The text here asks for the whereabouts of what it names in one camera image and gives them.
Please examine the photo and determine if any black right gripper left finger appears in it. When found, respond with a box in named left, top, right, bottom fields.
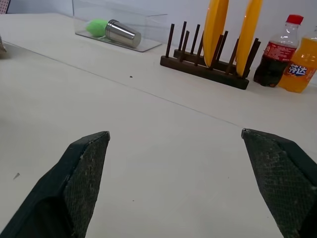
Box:
left=0, top=131, right=111, bottom=238

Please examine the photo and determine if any clear acrylic box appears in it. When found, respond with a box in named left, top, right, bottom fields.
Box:
left=71, top=0, right=168, bottom=53

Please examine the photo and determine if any yellow plate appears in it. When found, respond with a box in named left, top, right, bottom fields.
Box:
left=235, top=0, right=264, bottom=76
left=203, top=0, right=230, bottom=68

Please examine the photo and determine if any orange soda bottle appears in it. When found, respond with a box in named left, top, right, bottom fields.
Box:
left=277, top=24, right=317, bottom=94

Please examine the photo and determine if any dark wooden plate rack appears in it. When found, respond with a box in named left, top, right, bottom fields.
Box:
left=159, top=21, right=262, bottom=91

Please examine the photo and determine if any stainless steel cup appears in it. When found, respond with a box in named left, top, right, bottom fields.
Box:
left=105, top=19, right=142, bottom=48

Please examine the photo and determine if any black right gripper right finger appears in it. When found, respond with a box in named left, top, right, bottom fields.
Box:
left=241, top=128, right=317, bottom=238

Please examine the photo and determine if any cola bottle with red cap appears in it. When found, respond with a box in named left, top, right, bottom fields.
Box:
left=253, top=14, right=304, bottom=88

